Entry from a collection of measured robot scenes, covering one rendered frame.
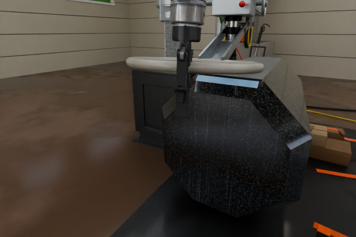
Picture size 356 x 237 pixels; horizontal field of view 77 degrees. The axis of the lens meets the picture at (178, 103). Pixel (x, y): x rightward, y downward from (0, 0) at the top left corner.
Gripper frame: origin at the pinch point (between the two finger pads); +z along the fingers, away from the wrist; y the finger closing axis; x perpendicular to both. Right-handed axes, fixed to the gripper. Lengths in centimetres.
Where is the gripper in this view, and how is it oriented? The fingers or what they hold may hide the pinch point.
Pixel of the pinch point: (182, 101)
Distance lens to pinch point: 63.5
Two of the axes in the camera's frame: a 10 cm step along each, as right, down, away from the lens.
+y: 1.6, -2.4, 9.6
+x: -9.8, -0.9, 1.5
